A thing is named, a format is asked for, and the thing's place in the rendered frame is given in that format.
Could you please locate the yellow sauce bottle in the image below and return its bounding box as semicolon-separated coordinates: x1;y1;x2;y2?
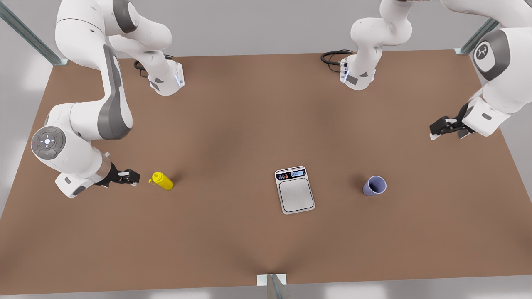
148;172;175;191

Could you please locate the lavender cup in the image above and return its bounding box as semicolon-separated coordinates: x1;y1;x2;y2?
362;176;387;197

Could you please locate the silver kitchen scale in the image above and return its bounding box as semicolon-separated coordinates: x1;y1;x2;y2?
274;166;316;215

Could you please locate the silver frame post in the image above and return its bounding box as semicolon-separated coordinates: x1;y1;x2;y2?
0;0;69;66
256;273;288;299
453;18;500;56

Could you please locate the black cable loop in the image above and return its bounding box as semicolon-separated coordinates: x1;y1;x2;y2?
133;54;175;78
320;49;355;74

